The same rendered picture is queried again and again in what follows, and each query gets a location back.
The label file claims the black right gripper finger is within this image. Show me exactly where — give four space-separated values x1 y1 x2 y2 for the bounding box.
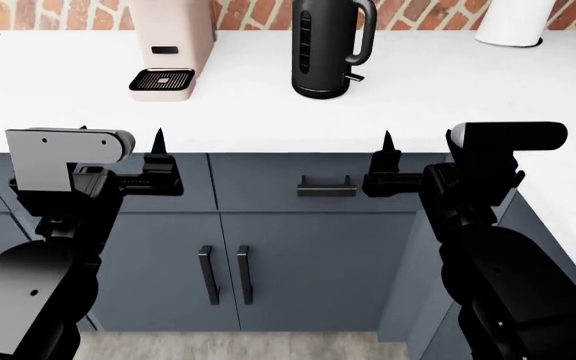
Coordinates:
444 129 457 161
370 129 402 176

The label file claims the black electric kettle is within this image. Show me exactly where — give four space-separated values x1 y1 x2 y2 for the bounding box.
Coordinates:
290 0 379 101

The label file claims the blue-grey drawer front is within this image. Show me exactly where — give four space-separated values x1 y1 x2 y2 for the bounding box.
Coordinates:
0 151 218 213

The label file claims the black drip tray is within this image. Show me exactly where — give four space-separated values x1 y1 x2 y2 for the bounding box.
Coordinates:
128 67 196 93

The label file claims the blue-grey corner cabinet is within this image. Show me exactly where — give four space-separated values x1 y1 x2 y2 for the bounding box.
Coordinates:
376 186 576 360

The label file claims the pink coffee machine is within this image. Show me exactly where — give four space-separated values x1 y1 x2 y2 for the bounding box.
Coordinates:
128 0 218 103

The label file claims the white paper towel roll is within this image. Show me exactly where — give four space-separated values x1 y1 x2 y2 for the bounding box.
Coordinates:
473 0 557 48

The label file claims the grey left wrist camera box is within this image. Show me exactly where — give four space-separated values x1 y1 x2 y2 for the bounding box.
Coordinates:
5 126 137 192

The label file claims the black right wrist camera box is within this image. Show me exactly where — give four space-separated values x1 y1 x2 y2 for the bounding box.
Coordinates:
446 120 569 166

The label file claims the black drawer handle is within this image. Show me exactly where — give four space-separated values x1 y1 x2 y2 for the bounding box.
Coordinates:
296 174 359 198

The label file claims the blue-grey drawer with handle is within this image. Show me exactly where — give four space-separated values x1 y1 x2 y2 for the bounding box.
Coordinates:
209 152 447 213

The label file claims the black vertical door handle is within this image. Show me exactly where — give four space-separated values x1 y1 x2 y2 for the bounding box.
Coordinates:
236 245 256 306
198 245 221 306

